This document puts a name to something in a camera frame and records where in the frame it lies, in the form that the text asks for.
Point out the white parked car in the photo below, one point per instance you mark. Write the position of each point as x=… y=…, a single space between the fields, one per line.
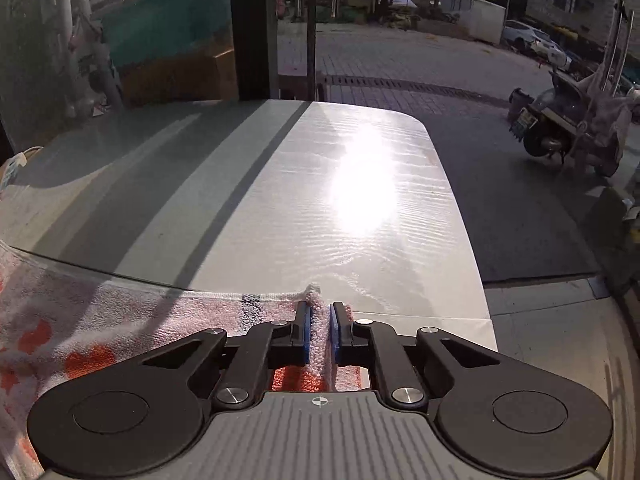
x=537 y=40

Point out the white roadside barrier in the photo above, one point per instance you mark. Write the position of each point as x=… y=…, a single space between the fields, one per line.
x=480 y=20

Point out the dark electric scooter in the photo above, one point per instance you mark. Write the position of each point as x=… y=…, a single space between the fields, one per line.
x=552 y=117

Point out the black door frame post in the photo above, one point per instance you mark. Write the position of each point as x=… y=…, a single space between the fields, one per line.
x=252 y=30

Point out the pink cloth on scooter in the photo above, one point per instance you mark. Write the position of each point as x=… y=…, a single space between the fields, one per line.
x=602 y=125

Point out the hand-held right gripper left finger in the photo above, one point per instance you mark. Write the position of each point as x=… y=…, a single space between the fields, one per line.
x=303 y=332

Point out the metal hand trolley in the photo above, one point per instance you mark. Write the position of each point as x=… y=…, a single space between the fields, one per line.
x=620 y=45

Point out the pink towel with orange hearts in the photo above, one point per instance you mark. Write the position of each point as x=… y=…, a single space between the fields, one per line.
x=100 y=330

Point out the brown cardboard box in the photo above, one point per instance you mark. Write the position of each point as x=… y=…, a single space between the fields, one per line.
x=187 y=72

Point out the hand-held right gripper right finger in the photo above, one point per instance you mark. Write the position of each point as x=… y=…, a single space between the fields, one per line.
x=334 y=332

